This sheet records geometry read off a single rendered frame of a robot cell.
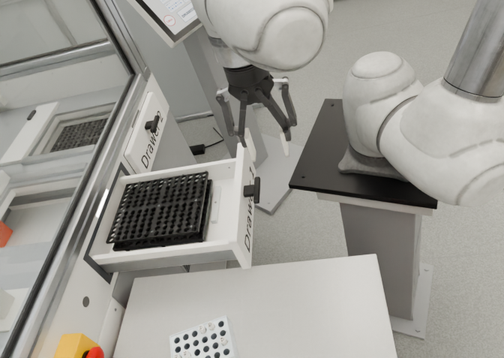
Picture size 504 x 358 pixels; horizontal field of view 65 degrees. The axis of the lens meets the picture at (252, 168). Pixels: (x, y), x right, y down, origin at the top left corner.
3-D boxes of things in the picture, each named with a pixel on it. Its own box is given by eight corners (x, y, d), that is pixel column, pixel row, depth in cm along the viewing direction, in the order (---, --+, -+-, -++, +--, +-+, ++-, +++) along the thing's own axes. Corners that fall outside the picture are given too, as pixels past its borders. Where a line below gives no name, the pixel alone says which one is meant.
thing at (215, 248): (247, 172, 102) (241, 156, 98) (241, 260, 84) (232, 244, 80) (110, 194, 111) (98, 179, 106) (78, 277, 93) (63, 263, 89)
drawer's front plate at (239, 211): (256, 170, 104) (244, 140, 96) (250, 269, 84) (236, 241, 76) (249, 172, 104) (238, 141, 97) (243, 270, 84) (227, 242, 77)
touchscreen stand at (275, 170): (319, 156, 217) (281, -37, 147) (271, 215, 197) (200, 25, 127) (251, 133, 246) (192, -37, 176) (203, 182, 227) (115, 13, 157)
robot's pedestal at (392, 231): (433, 267, 158) (450, 122, 106) (424, 340, 140) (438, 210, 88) (358, 251, 171) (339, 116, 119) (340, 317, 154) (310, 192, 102)
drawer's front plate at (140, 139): (166, 117, 133) (153, 91, 125) (147, 181, 112) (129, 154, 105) (162, 118, 133) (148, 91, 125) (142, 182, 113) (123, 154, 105)
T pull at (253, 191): (260, 179, 90) (259, 175, 89) (259, 204, 85) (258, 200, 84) (245, 181, 91) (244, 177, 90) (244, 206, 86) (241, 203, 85)
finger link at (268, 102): (253, 80, 73) (259, 76, 72) (283, 121, 79) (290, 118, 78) (252, 92, 70) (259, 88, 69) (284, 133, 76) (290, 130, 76)
